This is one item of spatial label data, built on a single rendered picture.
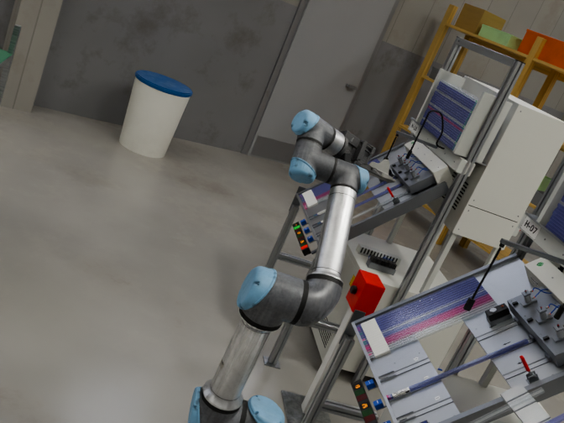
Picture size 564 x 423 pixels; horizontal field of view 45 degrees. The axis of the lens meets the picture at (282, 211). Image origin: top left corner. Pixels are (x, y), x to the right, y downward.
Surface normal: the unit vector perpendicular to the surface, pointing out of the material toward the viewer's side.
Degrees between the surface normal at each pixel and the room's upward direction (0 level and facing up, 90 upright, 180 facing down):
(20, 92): 90
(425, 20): 90
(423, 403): 44
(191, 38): 90
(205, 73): 90
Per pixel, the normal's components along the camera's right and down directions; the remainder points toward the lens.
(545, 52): -0.80, -0.14
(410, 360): -0.37, -0.84
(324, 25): 0.46, 0.47
